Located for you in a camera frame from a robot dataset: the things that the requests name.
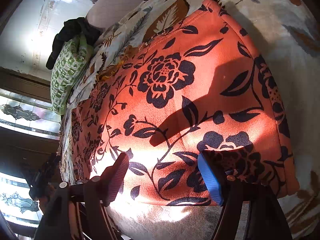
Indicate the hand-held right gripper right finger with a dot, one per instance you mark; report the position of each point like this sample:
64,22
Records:
210,177

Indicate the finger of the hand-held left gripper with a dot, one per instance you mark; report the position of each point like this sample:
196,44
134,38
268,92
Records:
53,161

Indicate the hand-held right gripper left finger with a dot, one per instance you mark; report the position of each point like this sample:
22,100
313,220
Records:
117,177

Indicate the orange floral garment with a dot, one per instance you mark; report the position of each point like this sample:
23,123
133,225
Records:
195,100

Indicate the stained glass window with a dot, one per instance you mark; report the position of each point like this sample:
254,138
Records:
22,115

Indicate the green patterned pillow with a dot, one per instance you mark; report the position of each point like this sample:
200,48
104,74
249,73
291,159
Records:
66,75

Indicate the light green cloth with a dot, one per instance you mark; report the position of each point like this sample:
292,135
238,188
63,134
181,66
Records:
83,44

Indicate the black cloth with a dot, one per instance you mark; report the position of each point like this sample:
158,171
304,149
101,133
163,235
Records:
72,31

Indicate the leaf print blanket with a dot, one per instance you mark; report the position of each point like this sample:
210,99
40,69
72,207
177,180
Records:
287,30

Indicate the wooden window frame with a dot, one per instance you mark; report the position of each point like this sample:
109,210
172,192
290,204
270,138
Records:
25,78

